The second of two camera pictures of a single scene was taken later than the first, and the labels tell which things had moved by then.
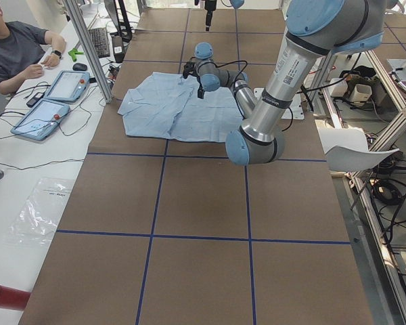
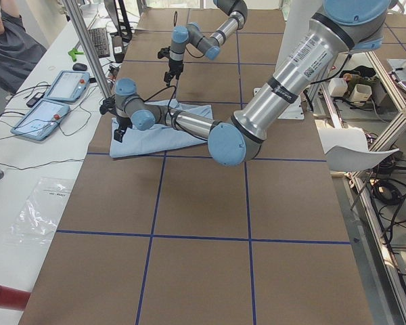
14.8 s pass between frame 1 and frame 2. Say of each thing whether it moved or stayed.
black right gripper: moved
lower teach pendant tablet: stayed
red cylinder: stayed
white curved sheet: stayed
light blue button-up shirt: moved
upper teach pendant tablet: stayed
